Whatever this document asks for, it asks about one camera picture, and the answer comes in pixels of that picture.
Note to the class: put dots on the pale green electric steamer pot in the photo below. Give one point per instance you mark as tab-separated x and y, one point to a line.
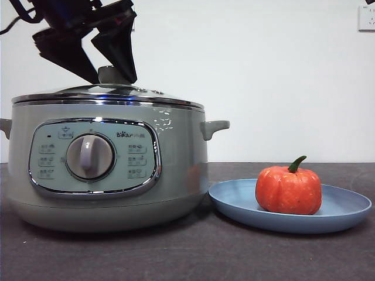
181	164

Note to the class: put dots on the glass lid with green knob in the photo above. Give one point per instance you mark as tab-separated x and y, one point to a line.
111	74

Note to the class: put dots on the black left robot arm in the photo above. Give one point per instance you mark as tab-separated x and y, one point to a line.
73	11

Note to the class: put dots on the orange pumpkin with green stem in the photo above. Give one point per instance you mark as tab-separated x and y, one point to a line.
287	193

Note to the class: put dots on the white wall socket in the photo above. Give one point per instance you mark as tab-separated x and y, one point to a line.
367	18

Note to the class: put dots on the blue round plate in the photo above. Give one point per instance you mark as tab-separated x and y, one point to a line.
234	202

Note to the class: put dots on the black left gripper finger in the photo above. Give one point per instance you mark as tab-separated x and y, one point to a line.
120	49
67	52

